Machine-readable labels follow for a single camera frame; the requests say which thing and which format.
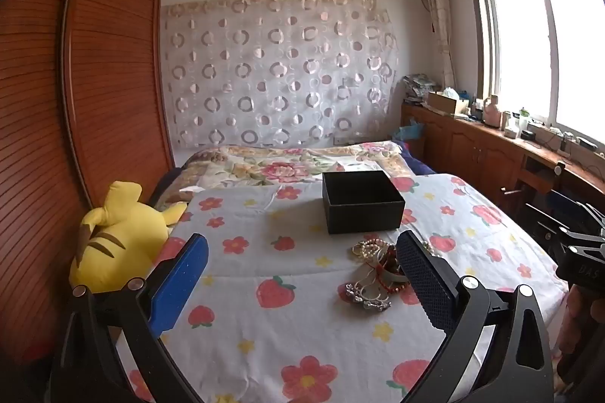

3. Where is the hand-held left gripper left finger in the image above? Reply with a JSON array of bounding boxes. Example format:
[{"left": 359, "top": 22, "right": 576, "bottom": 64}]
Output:
[{"left": 47, "top": 233, "right": 209, "bottom": 403}]

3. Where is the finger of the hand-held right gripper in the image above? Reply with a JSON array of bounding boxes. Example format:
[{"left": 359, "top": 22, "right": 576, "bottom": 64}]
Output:
[{"left": 524, "top": 189, "right": 605, "bottom": 243}]

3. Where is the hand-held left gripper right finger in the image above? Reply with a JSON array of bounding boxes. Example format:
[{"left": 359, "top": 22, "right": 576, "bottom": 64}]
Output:
[{"left": 396, "top": 230, "right": 556, "bottom": 403}]

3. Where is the red string bracelet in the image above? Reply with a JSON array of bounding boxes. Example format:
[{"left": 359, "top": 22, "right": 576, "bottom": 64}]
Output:
[{"left": 371, "top": 261, "right": 413, "bottom": 296}]

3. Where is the dark wooden bead bracelet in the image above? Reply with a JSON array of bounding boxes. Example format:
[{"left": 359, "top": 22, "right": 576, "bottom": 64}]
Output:
[{"left": 378, "top": 244, "right": 402, "bottom": 272}]

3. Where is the pale green jade bangle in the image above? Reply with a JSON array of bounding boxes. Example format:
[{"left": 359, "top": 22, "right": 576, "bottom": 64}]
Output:
[{"left": 354, "top": 263, "right": 410, "bottom": 290}]

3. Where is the white pearl necklace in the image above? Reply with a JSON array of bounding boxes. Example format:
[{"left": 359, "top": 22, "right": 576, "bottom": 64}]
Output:
[{"left": 352, "top": 239, "right": 397, "bottom": 261}]

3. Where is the black jewelry box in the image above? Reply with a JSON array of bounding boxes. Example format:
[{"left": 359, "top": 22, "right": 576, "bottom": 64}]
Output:
[{"left": 322, "top": 170, "right": 406, "bottom": 235}]

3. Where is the yellow plush toy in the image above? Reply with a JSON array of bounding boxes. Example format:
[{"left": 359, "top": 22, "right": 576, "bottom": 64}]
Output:
[{"left": 68, "top": 180, "right": 189, "bottom": 295}]

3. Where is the wooden side cabinet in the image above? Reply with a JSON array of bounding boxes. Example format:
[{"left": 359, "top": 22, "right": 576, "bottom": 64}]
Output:
[{"left": 401, "top": 103, "right": 605, "bottom": 243}]

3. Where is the strawberry printed bed sheet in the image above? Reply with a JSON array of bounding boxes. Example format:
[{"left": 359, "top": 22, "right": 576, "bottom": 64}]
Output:
[{"left": 116, "top": 173, "right": 568, "bottom": 403}]

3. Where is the pink kettle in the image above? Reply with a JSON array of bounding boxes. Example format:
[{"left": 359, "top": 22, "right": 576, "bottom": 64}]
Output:
[{"left": 482, "top": 95, "right": 503, "bottom": 128}]

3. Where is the dark blue blanket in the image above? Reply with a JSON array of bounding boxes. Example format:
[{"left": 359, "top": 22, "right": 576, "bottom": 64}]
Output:
[{"left": 402, "top": 148, "right": 438, "bottom": 177}]

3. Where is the floral quilt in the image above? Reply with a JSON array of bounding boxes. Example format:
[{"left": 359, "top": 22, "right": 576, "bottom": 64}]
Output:
[{"left": 182, "top": 140, "right": 417, "bottom": 196}]

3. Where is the blue plastic bag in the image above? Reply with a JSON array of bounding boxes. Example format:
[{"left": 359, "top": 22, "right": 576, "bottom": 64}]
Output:
[{"left": 397, "top": 119, "right": 424, "bottom": 143}]

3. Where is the cardboard box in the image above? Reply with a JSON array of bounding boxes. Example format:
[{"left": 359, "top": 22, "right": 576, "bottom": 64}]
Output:
[{"left": 427, "top": 91, "right": 468, "bottom": 115}]

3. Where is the wooden framed window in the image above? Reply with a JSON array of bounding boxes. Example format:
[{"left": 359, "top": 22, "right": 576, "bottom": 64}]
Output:
[{"left": 465, "top": 0, "right": 605, "bottom": 158}]

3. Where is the stack of magazines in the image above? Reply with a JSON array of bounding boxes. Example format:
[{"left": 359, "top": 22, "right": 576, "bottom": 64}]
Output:
[{"left": 402, "top": 73, "right": 438, "bottom": 106}]

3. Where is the brown wooden wardrobe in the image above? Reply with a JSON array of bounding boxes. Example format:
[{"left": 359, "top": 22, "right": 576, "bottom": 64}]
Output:
[{"left": 0, "top": 0, "right": 175, "bottom": 366}]

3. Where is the patterned window curtain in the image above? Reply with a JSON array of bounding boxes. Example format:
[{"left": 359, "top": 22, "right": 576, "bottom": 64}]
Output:
[{"left": 420, "top": 0, "right": 457, "bottom": 89}]

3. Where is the circle patterned wall cloth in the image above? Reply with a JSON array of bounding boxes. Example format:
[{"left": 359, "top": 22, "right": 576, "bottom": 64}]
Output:
[{"left": 161, "top": 0, "right": 400, "bottom": 148}]

